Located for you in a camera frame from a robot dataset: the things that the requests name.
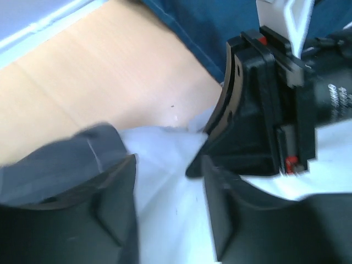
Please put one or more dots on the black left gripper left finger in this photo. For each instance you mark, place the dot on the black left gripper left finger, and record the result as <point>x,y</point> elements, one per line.
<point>94,222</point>

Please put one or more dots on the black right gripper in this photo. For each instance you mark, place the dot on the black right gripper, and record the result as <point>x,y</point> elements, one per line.
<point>261,124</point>

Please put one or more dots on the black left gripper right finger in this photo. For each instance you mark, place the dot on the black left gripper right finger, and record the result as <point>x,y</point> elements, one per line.
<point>252,226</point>

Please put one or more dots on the white stained pillow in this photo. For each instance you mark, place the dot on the white stained pillow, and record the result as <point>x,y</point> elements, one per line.
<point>172,210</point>

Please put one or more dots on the grey checked pillowcase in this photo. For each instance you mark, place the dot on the grey checked pillowcase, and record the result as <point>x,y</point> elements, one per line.
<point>61,165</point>

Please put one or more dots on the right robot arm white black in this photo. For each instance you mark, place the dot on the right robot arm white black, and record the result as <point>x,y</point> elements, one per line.
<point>329,60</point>

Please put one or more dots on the blue fish-print cushion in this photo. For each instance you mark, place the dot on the blue fish-print cushion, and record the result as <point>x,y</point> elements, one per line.
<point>204,26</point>

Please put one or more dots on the aluminium table edge frame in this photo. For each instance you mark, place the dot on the aluminium table edge frame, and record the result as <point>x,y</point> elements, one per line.
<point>27,24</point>

